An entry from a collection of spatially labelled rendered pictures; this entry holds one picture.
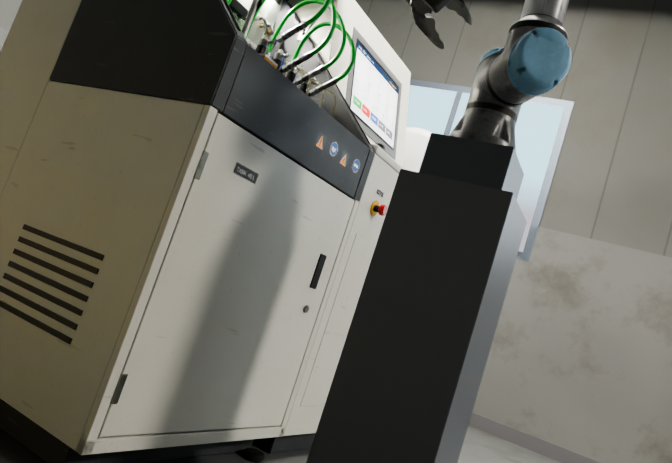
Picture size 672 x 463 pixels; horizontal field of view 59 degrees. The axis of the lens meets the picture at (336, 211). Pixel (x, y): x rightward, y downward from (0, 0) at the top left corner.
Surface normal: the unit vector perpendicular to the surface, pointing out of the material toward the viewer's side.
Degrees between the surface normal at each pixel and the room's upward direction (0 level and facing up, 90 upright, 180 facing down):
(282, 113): 90
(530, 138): 90
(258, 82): 90
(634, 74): 90
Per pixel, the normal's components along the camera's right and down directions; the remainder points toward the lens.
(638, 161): -0.40, -0.25
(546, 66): 0.13, 0.05
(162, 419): 0.83, 0.20
